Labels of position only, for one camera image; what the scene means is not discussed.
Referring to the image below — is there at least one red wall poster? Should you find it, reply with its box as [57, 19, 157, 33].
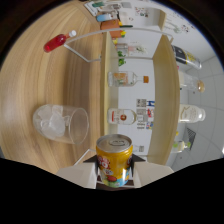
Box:
[136, 108, 156, 121]

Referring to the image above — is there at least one glass jar wooden lid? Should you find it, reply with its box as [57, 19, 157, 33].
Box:
[178, 69, 206, 94]

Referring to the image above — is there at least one black yellow tall can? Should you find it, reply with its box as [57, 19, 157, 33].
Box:
[171, 44, 203, 70]

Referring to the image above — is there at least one red liquid bottle white cap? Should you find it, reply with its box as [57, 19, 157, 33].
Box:
[43, 30, 77, 54]

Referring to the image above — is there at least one blue yellow wall poster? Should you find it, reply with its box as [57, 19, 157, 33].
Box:
[135, 98, 156, 108]

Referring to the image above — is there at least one yellow juice can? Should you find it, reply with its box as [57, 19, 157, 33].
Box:
[95, 133, 134, 188]

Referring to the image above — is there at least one green potted plant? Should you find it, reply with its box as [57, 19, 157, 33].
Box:
[117, 49, 127, 67]

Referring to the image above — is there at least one white tray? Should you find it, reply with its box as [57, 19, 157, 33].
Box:
[84, 1, 101, 16]

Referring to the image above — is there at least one light blue white container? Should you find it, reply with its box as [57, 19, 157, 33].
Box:
[96, 13, 113, 23]

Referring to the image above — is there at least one two-tier wooden shelf rack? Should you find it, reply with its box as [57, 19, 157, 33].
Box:
[63, 28, 183, 166]

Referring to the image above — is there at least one clear bottle green cap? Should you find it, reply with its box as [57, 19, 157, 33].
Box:
[171, 139, 192, 154]

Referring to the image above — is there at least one clear glass tumbler with ice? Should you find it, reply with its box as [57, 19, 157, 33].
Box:
[32, 103, 90, 145]

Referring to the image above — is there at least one clear bottle orange cap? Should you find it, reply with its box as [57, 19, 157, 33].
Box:
[107, 70, 150, 88]

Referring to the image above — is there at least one clear bottle red label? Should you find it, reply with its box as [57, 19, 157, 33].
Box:
[107, 108, 138, 126]

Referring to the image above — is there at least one colourful wall poster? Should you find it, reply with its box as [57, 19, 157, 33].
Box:
[136, 120, 155, 130]

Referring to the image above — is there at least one white flower vase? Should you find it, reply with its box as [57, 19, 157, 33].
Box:
[114, 42, 148, 56]

